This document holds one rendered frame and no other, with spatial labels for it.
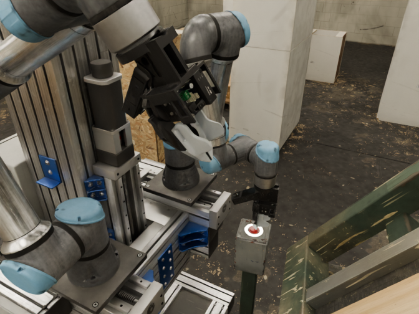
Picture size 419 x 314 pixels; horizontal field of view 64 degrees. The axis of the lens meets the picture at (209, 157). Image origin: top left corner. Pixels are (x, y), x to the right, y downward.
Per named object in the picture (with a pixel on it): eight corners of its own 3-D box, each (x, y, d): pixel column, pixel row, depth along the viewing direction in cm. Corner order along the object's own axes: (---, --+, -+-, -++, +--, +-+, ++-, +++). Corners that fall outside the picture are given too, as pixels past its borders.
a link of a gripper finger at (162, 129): (180, 157, 50) (146, 109, 46) (173, 157, 51) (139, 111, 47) (197, 136, 52) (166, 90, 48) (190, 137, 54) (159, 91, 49)
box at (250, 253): (239, 248, 144) (241, 217, 135) (267, 255, 141) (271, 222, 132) (233, 270, 134) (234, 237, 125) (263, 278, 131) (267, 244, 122)
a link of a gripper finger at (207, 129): (232, 160, 52) (202, 111, 47) (204, 160, 56) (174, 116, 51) (241, 146, 53) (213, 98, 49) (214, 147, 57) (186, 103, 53)
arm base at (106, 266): (55, 275, 97) (46, 250, 92) (93, 240, 109) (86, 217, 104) (95, 295, 91) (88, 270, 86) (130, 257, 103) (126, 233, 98)
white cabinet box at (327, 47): (304, 70, 604) (310, 28, 567) (338, 75, 582) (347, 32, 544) (298, 78, 570) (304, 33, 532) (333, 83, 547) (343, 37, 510)
